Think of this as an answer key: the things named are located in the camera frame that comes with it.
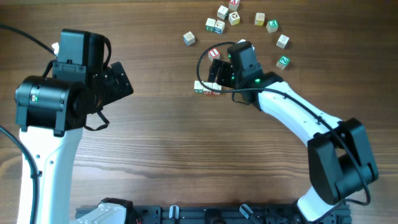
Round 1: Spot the red I wooden block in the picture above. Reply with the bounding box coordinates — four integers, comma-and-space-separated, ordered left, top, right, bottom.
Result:
208, 48, 221, 61

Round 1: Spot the green number six block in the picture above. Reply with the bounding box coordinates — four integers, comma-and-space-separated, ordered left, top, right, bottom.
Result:
194, 80, 203, 93

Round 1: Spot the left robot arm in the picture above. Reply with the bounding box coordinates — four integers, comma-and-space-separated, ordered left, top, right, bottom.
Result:
15, 29, 133, 223

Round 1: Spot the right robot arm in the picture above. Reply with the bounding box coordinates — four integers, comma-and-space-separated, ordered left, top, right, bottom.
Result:
208, 40, 379, 223

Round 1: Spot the blue letter wooden block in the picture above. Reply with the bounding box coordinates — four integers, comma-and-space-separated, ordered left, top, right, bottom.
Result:
183, 31, 196, 46

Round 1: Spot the green Z wooden block left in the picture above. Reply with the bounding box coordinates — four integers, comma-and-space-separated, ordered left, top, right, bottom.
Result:
205, 18, 216, 32

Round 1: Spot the yellow animal wooden block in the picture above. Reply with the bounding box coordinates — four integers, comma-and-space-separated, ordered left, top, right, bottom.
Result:
228, 11, 240, 26

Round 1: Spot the green edged wooden block top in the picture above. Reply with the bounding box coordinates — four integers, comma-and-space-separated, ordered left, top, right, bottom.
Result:
217, 6, 229, 19

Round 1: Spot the green Z block right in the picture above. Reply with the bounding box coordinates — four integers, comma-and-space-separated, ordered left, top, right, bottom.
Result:
276, 55, 290, 70

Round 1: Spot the yellow wooden block right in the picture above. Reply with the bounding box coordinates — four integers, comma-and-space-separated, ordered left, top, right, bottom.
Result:
254, 12, 266, 26

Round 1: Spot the red X wooden block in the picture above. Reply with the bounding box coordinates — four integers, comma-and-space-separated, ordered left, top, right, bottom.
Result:
228, 0, 240, 11

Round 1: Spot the green E wooden block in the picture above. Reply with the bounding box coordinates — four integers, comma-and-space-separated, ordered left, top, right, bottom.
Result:
266, 19, 279, 33

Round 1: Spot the plain wooden block right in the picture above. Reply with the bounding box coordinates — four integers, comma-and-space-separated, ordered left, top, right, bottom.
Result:
276, 34, 290, 49

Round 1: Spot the right black camera cable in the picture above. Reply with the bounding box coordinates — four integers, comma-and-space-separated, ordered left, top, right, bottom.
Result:
196, 41, 372, 224

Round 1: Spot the black camera cable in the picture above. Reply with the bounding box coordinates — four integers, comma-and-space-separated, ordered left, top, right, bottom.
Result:
196, 41, 372, 224
0, 24, 58, 224

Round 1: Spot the left black camera cable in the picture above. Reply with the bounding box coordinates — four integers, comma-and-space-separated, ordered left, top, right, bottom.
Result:
0, 24, 58, 224

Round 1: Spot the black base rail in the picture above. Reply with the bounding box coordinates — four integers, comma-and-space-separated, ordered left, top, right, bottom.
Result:
74, 203, 352, 224

